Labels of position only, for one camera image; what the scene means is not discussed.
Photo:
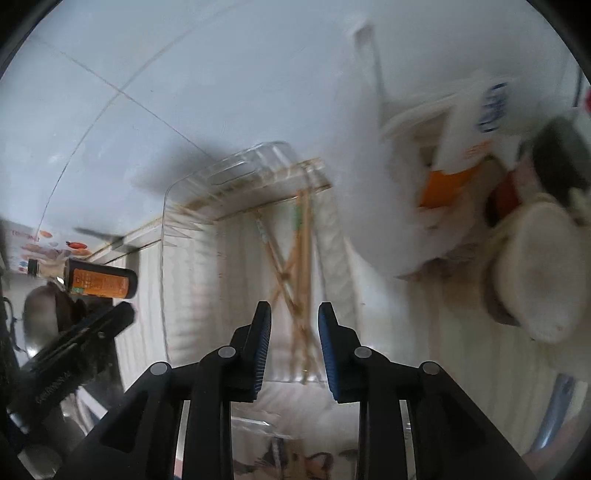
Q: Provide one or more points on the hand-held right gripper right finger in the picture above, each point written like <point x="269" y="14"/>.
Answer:
<point x="328" y="350"/>

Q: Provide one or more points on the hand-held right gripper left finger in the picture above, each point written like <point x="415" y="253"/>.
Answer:
<point x="261" y="350"/>

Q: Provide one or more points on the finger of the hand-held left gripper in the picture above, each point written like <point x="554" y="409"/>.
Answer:
<point x="99" y="325"/>

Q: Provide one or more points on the wooden chopstick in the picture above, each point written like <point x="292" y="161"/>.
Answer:
<point x="277" y="263"/>
<point x="301" y="277"/>
<point x="282" y="279"/>

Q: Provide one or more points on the clear plastic container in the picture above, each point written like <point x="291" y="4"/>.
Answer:
<point x="240" y="258"/>

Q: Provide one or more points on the dark sauce bottle orange label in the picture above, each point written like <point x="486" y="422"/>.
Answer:
<point x="99" y="282"/>

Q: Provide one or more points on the dark round pot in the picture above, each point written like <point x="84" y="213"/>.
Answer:
<point x="44" y="314"/>

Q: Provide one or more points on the colourful printed packet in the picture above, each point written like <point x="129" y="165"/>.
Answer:
<point x="44" y="247"/>

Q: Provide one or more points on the orange packet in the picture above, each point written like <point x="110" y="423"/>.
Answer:
<point x="445" y="187"/>

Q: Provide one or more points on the red packet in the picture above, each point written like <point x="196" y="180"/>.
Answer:
<point x="504" y="196"/>

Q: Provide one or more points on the metal curved rim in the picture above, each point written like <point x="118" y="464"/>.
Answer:
<point x="554" y="415"/>

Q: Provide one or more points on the white packet blue print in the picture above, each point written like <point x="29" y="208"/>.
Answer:
<point x="475" y="124"/>

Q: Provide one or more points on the dark green round thing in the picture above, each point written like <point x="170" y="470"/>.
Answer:
<point x="561" y="157"/>

